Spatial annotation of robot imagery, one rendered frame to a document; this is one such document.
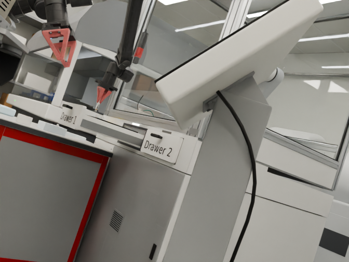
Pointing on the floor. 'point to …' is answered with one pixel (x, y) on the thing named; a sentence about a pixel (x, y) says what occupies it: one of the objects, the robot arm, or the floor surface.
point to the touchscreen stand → (218, 182)
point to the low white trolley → (45, 191)
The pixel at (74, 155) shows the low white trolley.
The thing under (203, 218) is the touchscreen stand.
